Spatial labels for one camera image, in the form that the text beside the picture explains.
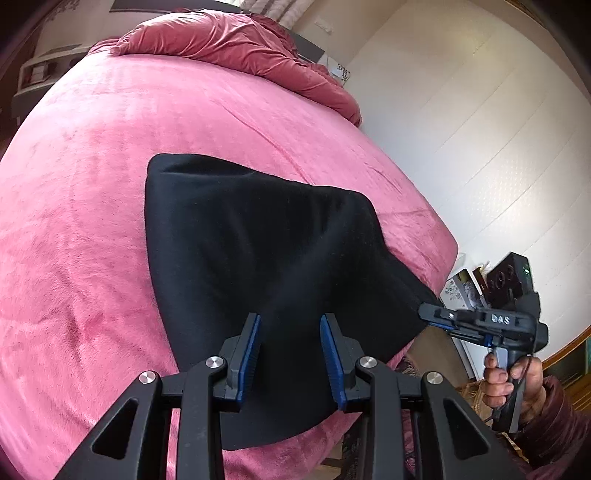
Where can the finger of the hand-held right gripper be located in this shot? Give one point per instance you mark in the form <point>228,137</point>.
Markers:
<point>461,333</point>
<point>443,314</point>

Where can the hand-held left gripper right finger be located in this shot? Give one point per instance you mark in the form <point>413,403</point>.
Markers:
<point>328,350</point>

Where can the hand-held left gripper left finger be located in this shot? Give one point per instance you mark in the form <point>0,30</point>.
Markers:
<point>253,350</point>

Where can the black pants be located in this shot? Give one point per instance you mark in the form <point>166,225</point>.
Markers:
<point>254,240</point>

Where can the person's right forearm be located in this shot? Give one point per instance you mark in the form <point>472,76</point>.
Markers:
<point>558,429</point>

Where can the person's right hand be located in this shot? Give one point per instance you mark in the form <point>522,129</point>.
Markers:
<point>497,376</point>

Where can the floral printed box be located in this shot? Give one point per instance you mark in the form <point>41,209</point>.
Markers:
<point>461,290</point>

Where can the wooden furniture edge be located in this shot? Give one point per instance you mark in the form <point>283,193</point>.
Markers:
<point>570,355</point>

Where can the pink bed sheet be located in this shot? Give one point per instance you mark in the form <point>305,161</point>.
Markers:
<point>92,207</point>

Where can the dark bed headboard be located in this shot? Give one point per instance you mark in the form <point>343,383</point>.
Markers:
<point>307,46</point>

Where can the pink crumpled duvet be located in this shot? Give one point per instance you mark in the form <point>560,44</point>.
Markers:
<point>231,41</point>

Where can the sheer grey curtain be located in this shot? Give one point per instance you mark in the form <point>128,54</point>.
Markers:
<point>272,9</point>

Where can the grey bedside cabinet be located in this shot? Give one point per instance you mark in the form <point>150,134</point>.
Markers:
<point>41,74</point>

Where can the white wall socket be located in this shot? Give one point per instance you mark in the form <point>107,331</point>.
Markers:
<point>323,25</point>

